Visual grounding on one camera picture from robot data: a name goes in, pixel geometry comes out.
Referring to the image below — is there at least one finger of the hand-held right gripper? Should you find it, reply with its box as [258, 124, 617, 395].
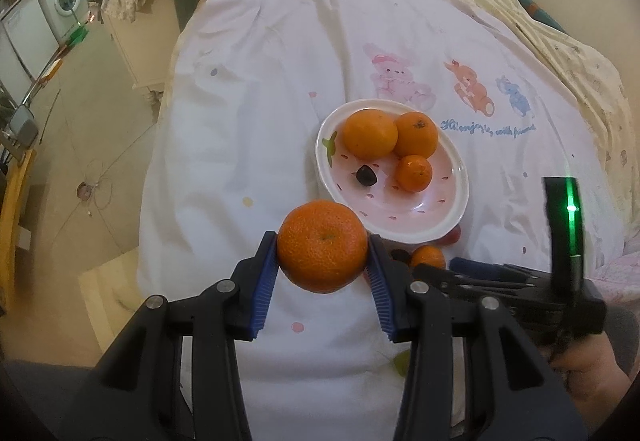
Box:
[412, 263, 547, 303]
[448, 257, 552, 280]

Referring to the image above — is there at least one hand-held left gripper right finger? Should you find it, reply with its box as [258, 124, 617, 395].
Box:
[364, 234, 589, 441]

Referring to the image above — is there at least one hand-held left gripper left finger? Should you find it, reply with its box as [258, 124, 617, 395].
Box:
[65, 231, 279, 441]

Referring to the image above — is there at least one small mandarin orange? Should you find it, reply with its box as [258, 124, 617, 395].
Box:
[276, 201, 370, 294]
[396, 154, 434, 193]
[410, 245, 446, 270]

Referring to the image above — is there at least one pink strawberry pattern plate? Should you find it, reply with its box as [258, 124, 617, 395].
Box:
[314, 99, 471, 243]

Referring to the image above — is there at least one orange with dark stem mark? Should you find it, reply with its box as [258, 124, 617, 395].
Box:
[394, 111, 440, 158]

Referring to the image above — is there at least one large smooth orange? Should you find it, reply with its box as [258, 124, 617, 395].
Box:
[341, 109, 399, 160]

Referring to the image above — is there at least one person's right hand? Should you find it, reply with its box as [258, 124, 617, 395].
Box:
[549, 334, 631, 423]

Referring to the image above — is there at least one pink cloth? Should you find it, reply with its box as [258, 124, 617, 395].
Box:
[592, 251, 640, 307]

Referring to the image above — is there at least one white printed blanket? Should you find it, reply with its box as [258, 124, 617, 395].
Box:
[136, 0, 627, 428]

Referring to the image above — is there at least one cream patterned bedsheet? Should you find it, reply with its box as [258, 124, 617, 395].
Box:
[280, 0, 632, 244]

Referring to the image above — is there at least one yellow wooden chair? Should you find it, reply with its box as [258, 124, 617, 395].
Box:
[0, 148, 38, 309]

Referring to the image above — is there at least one teal pillow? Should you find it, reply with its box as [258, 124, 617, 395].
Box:
[486, 0, 568, 34]

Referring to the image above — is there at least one cream armchair with lace cover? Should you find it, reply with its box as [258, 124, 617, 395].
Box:
[100, 0, 181, 106]

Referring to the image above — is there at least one grey padded stool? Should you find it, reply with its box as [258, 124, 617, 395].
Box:
[9, 107, 40, 149]

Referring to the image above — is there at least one green dustpan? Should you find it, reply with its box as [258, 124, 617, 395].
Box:
[65, 25, 90, 48]

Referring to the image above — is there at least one white kitchen cabinet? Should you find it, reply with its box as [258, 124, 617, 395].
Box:
[0, 0, 60, 94]

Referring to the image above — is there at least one thin floor cable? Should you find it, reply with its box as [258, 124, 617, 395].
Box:
[75, 160, 115, 216]

